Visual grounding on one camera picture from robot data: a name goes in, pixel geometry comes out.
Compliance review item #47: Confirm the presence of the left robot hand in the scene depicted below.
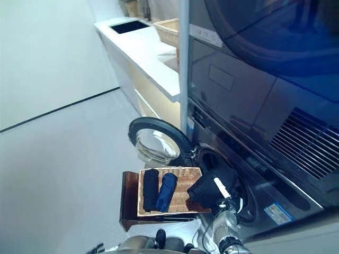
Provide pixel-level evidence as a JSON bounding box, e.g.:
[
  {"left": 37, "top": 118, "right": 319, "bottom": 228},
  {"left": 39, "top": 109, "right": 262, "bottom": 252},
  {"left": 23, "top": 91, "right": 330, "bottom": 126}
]
[{"left": 86, "top": 242, "right": 106, "bottom": 254}]

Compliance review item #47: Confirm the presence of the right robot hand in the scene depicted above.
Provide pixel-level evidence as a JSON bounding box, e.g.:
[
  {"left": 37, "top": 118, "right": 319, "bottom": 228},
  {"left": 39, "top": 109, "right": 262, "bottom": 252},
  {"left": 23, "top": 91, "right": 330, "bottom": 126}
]
[{"left": 212, "top": 176, "right": 240, "bottom": 210}]

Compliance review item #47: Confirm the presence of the black garment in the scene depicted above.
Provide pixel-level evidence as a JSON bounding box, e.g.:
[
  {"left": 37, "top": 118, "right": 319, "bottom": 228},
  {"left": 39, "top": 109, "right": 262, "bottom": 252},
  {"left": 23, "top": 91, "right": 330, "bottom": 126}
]
[
  {"left": 186, "top": 166, "right": 239, "bottom": 212},
  {"left": 142, "top": 168, "right": 162, "bottom": 212}
]

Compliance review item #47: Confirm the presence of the blue garment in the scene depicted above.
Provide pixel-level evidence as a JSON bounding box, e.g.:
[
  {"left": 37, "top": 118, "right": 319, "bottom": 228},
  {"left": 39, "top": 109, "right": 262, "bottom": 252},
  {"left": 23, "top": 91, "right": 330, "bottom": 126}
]
[{"left": 155, "top": 172, "right": 177, "bottom": 212}]

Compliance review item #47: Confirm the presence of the round glass washing machine door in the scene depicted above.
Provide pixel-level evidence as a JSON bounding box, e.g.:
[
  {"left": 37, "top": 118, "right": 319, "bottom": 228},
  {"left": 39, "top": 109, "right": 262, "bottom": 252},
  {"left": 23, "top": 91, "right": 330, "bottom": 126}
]
[{"left": 128, "top": 116, "right": 195, "bottom": 165}]

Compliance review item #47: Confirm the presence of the rectangular wicker laundry basket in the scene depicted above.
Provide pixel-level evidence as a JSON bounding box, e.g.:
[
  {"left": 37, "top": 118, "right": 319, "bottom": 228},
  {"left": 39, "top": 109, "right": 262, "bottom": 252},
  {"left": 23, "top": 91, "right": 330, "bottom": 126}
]
[{"left": 137, "top": 166, "right": 212, "bottom": 217}]

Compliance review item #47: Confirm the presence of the brown glossy wooden stool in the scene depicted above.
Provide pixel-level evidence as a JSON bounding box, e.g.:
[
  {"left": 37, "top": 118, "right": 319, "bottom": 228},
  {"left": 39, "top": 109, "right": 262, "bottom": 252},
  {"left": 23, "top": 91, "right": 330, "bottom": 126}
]
[{"left": 119, "top": 170, "right": 198, "bottom": 233}]

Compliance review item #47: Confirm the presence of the blue white appliance sticker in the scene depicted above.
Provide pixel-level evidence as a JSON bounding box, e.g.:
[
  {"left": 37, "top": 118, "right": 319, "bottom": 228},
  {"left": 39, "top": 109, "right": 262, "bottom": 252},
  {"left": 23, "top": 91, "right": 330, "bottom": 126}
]
[{"left": 263, "top": 202, "right": 294, "bottom": 226}]

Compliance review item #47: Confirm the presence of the left black robot foot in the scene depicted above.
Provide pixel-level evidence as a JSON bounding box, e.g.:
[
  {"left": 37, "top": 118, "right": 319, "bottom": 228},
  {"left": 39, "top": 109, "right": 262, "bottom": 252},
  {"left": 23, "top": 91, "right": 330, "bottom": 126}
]
[{"left": 155, "top": 229, "right": 167, "bottom": 248}]

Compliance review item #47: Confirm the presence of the black rolled garment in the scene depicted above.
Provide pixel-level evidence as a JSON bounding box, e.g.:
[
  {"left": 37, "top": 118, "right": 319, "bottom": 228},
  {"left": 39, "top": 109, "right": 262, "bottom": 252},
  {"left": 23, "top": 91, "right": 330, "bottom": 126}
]
[{"left": 142, "top": 168, "right": 162, "bottom": 212}]

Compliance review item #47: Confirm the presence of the cream base cabinet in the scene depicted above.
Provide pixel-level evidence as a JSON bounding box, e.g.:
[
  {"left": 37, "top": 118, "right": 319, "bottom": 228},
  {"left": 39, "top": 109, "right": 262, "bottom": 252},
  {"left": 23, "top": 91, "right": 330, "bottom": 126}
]
[{"left": 124, "top": 59, "right": 183, "bottom": 128}]

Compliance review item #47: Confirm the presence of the dark stacked dryer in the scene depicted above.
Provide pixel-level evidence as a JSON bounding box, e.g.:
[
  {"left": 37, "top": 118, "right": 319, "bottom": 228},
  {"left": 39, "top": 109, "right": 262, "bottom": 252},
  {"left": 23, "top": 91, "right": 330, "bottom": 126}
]
[{"left": 187, "top": 0, "right": 339, "bottom": 210}]

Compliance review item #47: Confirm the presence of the white vertical side panel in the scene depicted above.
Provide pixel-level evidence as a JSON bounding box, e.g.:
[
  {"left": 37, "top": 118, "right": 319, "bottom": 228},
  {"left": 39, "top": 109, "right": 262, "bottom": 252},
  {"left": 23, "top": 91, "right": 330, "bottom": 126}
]
[{"left": 177, "top": 0, "right": 191, "bottom": 138}]

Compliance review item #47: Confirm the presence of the flat wicker tray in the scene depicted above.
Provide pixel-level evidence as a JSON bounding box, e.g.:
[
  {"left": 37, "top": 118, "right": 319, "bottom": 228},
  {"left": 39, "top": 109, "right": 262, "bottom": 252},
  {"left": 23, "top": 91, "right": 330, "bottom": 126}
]
[{"left": 161, "top": 56, "right": 181, "bottom": 74}]

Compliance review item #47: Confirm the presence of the white countertop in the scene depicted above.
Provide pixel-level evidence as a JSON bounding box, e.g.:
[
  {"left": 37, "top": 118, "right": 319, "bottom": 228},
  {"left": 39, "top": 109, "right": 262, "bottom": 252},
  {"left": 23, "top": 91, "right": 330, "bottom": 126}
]
[{"left": 93, "top": 16, "right": 183, "bottom": 104}]

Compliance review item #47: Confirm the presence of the small wicker basket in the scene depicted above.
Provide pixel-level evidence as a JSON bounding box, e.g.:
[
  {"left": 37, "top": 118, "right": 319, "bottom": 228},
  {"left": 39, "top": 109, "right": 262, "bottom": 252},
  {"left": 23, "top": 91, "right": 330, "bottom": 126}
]
[{"left": 153, "top": 17, "right": 181, "bottom": 49}]

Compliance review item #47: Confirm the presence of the black recessed countertop bin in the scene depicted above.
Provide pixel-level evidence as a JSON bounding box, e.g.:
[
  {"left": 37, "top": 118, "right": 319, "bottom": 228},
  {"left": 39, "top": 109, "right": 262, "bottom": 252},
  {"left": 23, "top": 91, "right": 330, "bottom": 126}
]
[{"left": 109, "top": 21, "right": 152, "bottom": 35}]

